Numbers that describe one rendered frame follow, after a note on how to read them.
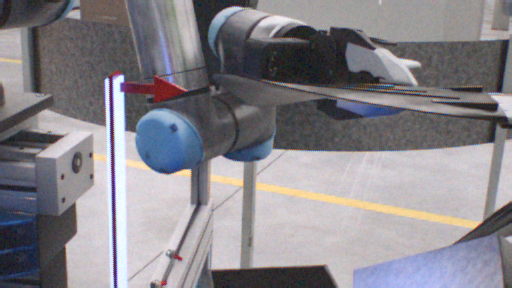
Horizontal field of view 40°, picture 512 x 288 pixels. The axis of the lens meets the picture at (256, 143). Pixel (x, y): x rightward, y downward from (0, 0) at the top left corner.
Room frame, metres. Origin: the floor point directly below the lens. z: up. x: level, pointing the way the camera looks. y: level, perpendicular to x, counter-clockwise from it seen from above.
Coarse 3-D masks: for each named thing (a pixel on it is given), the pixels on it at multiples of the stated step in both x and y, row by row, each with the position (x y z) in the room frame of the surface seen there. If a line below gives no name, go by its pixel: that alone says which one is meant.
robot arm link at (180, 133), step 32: (128, 0) 0.79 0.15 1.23; (160, 0) 0.78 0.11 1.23; (160, 32) 0.77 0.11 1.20; (192, 32) 0.79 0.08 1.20; (160, 64) 0.77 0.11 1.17; (192, 64) 0.78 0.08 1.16; (192, 96) 0.77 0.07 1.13; (160, 128) 0.74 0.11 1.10; (192, 128) 0.75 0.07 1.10; (224, 128) 0.79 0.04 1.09; (160, 160) 0.74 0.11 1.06; (192, 160) 0.75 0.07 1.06
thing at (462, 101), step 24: (240, 96) 0.65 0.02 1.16; (264, 96) 0.65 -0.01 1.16; (288, 96) 0.65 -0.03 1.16; (312, 96) 0.65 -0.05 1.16; (336, 96) 0.50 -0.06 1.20; (360, 96) 0.52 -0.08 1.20; (384, 96) 0.53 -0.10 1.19; (408, 96) 0.55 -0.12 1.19; (432, 96) 0.55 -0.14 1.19; (456, 96) 0.56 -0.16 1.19; (480, 96) 0.57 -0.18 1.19; (480, 120) 0.51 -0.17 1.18; (504, 120) 0.51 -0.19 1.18
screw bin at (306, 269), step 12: (324, 264) 0.86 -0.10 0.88; (216, 276) 0.83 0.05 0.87; (228, 276) 0.84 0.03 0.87; (240, 276) 0.84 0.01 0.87; (252, 276) 0.84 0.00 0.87; (264, 276) 0.85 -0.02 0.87; (276, 276) 0.85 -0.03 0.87; (288, 276) 0.85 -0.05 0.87; (300, 276) 0.85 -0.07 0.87; (312, 276) 0.86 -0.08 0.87; (324, 276) 0.85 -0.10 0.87
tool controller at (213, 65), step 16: (192, 0) 1.16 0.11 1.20; (208, 0) 1.16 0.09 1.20; (224, 0) 1.16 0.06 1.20; (240, 0) 1.15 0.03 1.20; (256, 0) 1.29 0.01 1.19; (208, 16) 1.16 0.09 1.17; (208, 32) 1.16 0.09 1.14; (208, 48) 1.16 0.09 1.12; (208, 64) 1.16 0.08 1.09; (208, 80) 1.16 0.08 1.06
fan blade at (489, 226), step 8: (504, 208) 0.68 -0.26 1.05; (496, 216) 0.67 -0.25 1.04; (504, 216) 0.63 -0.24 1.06; (480, 224) 0.71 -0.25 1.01; (488, 224) 0.66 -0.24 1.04; (496, 224) 0.63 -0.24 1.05; (504, 224) 0.61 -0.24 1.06; (472, 232) 0.70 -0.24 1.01; (480, 232) 0.65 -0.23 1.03; (488, 232) 0.63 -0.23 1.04; (496, 232) 0.79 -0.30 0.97; (504, 232) 0.80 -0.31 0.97; (464, 240) 0.67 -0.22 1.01
